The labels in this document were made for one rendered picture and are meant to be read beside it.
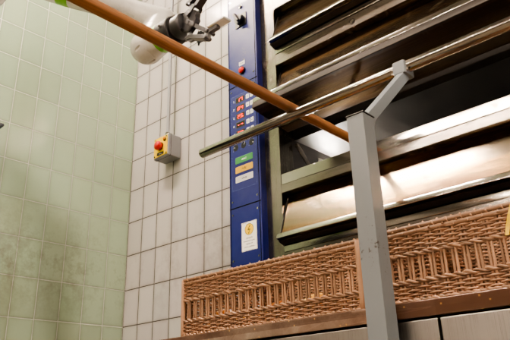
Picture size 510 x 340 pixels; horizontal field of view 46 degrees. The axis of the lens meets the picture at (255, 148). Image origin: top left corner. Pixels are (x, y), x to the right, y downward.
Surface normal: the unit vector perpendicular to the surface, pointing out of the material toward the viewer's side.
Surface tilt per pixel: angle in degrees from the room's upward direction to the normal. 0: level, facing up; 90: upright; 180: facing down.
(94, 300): 90
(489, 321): 90
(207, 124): 90
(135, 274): 90
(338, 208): 70
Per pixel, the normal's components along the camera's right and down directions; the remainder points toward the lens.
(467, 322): -0.68, -0.28
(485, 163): -0.65, -0.58
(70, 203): 0.73, -0.29
